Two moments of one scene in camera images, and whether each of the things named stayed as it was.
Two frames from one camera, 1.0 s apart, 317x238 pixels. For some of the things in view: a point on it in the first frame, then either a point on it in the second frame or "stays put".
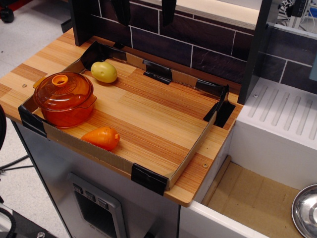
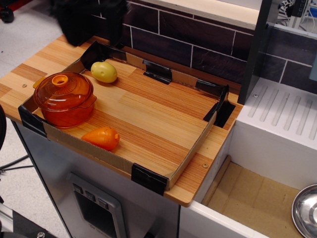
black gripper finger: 122,10 -> 77,19
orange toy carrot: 105,138 stays put
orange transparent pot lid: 64,90 stays put
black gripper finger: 168,9 -> 115,11
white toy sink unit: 270,157 stays put
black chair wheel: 7,15 stays put
